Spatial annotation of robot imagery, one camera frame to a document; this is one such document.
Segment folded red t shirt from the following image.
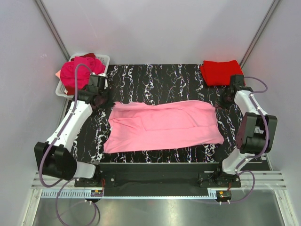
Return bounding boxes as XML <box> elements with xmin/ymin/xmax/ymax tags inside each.
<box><xmin>200</xmin><ymin>60</ymin><xmax>243</xmax><ymax>86</ymax></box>

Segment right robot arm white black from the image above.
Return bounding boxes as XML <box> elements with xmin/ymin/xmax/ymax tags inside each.
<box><xmin>213</xmin><ymin>74</ymin><xmax>277</xmax><ymax>187</ymax></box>

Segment aluminium rail front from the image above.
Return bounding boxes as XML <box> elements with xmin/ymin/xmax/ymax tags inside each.
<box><xmin>31</xmin><ymin>171</ymin><xmax>286</xmax><ymax>199</ymax></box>

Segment crumpled magenta t shirt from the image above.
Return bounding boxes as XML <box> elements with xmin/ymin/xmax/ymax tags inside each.
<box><xmin>60</xmin><ymin>56</ymin><xmax>105</xmax><ymax>89</ymax></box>

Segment light pink t shirt in basket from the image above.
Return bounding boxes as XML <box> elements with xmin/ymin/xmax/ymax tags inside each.
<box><xmin>55</xmin><ymin>70</ymin><xmax>61</xmax><ymax>78</ymax></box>

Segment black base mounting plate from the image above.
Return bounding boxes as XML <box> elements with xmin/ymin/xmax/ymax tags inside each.
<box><xmin>75</xmin><ymin>163</ymin><xmax>241</xmax><ymax>198</ymax></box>

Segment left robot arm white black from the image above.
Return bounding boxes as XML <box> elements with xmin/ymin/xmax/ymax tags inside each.
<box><xmin>34</xmin><ymin>73</ymin><xmax>110</xmax><ymax>186</ymax></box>

